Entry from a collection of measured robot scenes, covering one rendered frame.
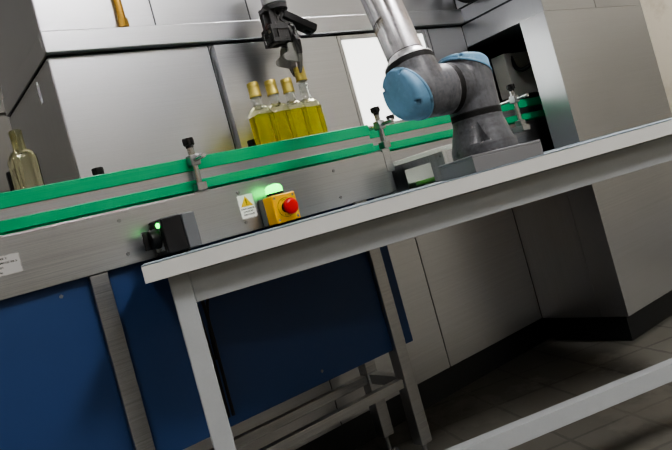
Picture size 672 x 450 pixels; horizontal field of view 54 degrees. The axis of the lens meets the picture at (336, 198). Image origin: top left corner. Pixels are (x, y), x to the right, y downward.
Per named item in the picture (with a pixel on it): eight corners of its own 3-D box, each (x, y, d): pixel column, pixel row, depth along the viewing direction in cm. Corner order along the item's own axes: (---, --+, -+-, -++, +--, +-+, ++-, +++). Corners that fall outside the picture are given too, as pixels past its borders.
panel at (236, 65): (442, 117, 250) (419, 32, 251) (448, 115, 248) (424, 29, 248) (239, 156, 197) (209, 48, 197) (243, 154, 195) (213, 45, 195)
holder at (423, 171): (424, 184, 210) (418, 161, 210) (489, 167, 188) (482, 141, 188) (385, 195, 200) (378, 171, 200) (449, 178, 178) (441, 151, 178)
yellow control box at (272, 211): (287, 223, 167) (280, 195, 167) (303, 219, 161) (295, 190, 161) (264, 229, 163) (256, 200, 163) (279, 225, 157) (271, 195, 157)
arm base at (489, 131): (533, 141, 147) (522, 99, 147) (481, 152, 140) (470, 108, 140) (489, 154, 160) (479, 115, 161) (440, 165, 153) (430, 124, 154)
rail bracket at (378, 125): (367, 155, 201) (356, 116, 201) (402, 142, 187) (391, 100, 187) (359, 157, 199) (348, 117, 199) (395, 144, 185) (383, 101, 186)
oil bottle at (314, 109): (327, 167, 200) (309, 100, 201) (338, 163, 196) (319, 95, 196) (313, 171, 197) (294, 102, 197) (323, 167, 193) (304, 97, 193)
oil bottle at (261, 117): (281, 178, 190) (261, 107, 190) (291, 174, 185) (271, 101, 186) (264, 181, 187) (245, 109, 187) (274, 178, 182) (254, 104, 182)
